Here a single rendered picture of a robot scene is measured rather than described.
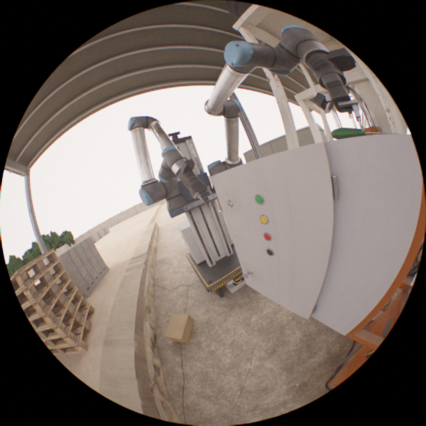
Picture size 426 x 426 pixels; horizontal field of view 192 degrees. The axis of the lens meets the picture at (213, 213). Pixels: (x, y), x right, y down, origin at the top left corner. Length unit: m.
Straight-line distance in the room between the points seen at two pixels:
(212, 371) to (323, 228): 1.26
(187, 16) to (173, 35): 0.65
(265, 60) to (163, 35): 3.75
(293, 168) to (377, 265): 0.29
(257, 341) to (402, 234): 1.18
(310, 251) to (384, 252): 0.19
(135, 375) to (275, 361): 1.01
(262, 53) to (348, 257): 0.54
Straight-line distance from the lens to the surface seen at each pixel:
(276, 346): 1.26
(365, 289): 0.41
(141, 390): 1.27
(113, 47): 4.07
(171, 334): 1.43
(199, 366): 1.36
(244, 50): 0.41
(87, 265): 3.00
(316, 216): 0.29
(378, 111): 3.66
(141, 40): 4.06
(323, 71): 0.36
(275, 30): 1.68
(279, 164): 0.29
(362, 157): 0.26
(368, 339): 0.70
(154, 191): 0.96
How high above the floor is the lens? 1.23
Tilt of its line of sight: 14 degrees down
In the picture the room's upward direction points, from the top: 20 degrees counter-clockwise
